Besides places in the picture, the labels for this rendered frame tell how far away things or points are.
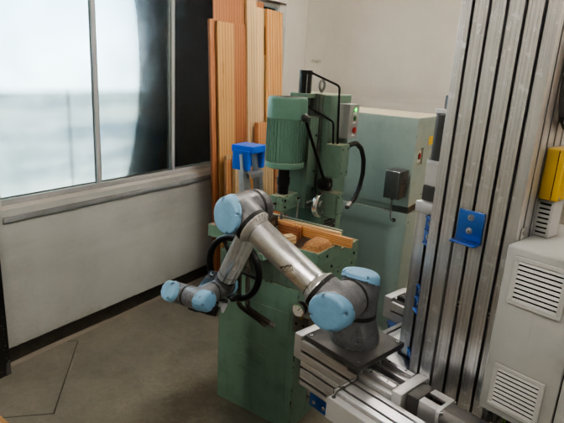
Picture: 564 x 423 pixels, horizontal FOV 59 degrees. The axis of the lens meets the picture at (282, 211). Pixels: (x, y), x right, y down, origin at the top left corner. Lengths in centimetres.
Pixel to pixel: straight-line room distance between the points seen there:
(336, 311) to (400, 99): 320
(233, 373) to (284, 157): 110
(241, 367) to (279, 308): 42
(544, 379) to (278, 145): 133
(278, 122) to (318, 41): 264
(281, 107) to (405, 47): 239
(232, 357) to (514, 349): 148
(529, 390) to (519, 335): 14
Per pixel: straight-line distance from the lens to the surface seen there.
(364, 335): 156
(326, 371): 168
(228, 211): 151
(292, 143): 217
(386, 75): 445
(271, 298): 227
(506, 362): 147
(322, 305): 139
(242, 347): 248
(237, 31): 384
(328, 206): 235
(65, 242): 310
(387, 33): 448
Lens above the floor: 161
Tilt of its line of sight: 16 degrees down
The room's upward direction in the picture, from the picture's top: 3 degrees clockwise
